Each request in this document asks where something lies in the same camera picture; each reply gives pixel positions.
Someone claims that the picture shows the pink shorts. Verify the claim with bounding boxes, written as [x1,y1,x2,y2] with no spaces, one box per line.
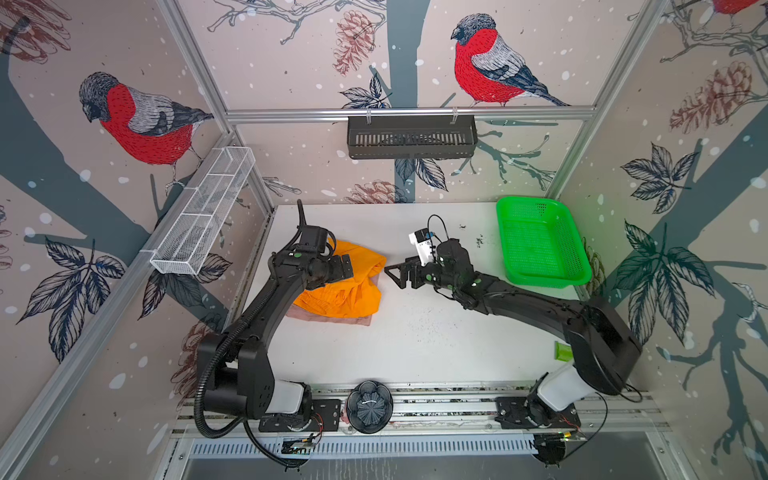
[286,305,372,326]

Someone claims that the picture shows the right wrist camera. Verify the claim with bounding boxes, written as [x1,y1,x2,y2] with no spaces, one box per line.
[408,228,434,266]

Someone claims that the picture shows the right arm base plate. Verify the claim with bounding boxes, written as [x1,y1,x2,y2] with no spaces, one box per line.
[495,396,581,431]

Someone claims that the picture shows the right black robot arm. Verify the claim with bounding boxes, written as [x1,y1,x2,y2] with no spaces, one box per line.
[384,238,641,428]

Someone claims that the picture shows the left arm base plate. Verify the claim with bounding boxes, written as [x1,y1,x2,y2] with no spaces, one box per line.
[258,399,342,434]

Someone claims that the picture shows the green plastic basket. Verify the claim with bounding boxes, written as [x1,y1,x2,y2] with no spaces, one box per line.
[496,196,593,289]

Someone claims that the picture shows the white mesh wall shelf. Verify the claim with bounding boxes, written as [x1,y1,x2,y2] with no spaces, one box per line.
[150,146,255,275]

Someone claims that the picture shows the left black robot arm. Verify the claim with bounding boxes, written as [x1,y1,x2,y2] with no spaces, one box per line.
[193,225,354,438]

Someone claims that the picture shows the green snack packet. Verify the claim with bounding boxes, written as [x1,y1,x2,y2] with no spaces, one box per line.
[554,341,574,363]

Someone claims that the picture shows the black round fan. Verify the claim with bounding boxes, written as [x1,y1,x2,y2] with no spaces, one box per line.
[345,380,393,434]

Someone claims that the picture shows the black hanging wire basket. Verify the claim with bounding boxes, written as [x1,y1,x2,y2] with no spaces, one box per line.
[347,115,478,160]

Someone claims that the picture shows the horizontal aluminium frame bar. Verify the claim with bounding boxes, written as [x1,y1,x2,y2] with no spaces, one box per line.
[225,106,597,125]

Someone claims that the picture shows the orange shorts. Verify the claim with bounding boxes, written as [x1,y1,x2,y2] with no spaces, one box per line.
[294,240,387,319]

